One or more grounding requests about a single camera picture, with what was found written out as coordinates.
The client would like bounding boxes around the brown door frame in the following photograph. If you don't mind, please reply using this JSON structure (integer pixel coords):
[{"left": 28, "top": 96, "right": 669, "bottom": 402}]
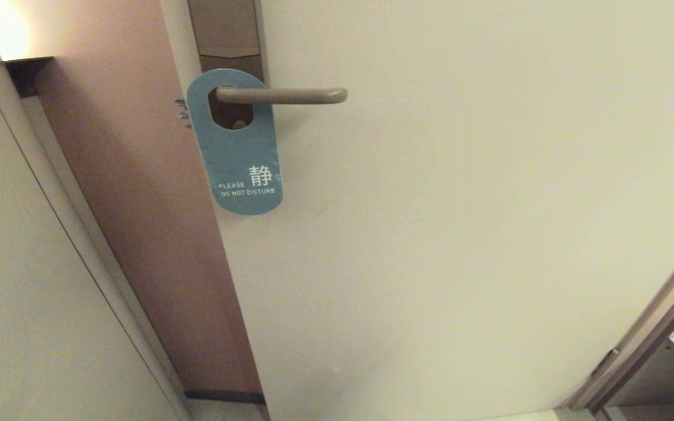
[{"left": 568, "top": 222, "right": 674, "bottom": 413}]

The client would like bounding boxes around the dark baseboard strip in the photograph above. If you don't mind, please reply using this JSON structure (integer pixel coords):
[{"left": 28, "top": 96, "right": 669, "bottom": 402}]
[{"left": 184, "top": 389, "right": 267, "bottom": 405}]

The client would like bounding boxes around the brown metal lock plate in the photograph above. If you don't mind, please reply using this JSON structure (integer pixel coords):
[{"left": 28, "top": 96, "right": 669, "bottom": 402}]
[{"left": 187, "top": 0, "right": 270, "bottom": 130}]

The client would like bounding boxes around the cream white door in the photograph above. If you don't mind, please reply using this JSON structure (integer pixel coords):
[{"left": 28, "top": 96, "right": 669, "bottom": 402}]
[{"left": 159, "top": 0, "right": 674, "bottom": 421}]

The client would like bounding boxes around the beige open shelf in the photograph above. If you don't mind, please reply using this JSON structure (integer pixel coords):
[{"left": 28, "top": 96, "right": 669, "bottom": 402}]
[{"left": 603, "top": 336, "right": 674, "bottom": 421}]

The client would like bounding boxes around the blue do-not-disturb door hanger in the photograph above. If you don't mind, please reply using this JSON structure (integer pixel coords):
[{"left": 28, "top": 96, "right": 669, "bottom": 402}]
[{"left": 187, "top": 68, "right": 284, "bottom": 216}]

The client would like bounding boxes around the metal frame hinge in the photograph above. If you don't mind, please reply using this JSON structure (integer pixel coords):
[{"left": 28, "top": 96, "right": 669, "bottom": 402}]
[{"left": 592, "top": 348, "right": 621, "bottom": 378}]

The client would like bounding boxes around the glowing wall lamp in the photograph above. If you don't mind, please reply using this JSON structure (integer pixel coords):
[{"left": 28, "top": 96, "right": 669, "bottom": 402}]
[{"left": 0, "top": 56, "right": 54, "bottom": 98}]

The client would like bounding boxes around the beige metal door handle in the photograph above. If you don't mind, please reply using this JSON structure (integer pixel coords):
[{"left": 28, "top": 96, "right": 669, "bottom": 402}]
[{"left": 216, "top": 85, "right": 348, "bottom": 106}]

